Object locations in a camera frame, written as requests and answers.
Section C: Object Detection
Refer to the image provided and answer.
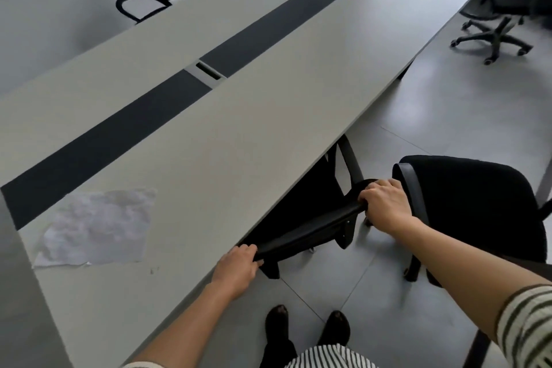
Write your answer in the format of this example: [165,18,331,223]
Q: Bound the person's right hand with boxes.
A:
[358,178,421,237]

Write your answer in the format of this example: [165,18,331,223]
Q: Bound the person's striped shirt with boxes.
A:
[122,285,552,368]

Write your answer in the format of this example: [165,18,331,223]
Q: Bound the person's right black shoe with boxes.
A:
[317,310,351,347]

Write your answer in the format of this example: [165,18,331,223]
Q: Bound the crumpled white paper sheet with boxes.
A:
[32,189,157,269]

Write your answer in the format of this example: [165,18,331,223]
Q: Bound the person's left forearm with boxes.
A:
[129,281,237,368]

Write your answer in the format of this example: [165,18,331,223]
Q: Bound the person's right forearm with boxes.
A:
[386,216,542,349]

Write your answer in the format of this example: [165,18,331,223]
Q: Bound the person's black trousers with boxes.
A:
[258,335,346,368]

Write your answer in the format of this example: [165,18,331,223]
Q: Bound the person's left hand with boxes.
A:
[210,244,265,300]

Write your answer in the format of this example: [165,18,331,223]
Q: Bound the long white grey table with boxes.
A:
[0,0,511,368]

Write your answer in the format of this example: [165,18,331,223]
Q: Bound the black baseboard strip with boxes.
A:
[463,328,493,368]

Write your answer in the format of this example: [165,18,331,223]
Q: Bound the person's black shoe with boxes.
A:
[317,310,351,347]
[265,305,290,343]

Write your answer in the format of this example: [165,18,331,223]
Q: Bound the silver table cable grommet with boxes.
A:
[185,60,227,89]

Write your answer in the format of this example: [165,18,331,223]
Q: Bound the person's left black shoe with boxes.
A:
[265,305,290,343]

